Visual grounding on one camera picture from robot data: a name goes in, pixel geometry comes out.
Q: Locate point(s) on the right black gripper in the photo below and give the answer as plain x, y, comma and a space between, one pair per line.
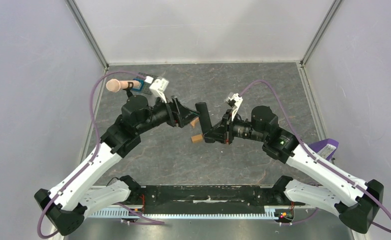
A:
227, 129

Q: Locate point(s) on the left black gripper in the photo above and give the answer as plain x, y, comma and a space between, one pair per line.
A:
178, 115

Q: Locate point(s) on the black remote control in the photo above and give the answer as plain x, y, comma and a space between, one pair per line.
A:
204, 119

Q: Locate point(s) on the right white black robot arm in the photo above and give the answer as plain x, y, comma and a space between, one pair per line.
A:
353, 200

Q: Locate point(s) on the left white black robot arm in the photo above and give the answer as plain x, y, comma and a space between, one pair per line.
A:
66, 205

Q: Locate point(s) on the curved wooden arch block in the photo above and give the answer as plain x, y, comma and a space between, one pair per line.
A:
194, 122

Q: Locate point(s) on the small wooden rectangular block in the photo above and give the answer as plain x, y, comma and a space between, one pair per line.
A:
197, 138

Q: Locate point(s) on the blue square block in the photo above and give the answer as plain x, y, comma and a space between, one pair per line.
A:
142, 87

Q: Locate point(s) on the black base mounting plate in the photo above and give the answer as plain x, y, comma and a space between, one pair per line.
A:
205, 199

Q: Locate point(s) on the beige wooden peg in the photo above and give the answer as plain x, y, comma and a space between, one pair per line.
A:
115, 85

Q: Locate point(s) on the purple plastic holder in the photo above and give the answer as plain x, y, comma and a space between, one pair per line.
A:
325, 148

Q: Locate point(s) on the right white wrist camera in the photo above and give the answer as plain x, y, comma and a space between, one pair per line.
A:
234, 100

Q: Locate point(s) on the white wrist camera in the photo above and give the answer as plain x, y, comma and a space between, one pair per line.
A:
234, 100
157, 87

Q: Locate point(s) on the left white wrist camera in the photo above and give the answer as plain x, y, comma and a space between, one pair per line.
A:
157, 87

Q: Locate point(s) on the grey studded base plate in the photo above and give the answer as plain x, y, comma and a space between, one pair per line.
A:
142, 75

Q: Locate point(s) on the white slotted cable duct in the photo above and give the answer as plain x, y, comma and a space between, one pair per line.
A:
122, 213

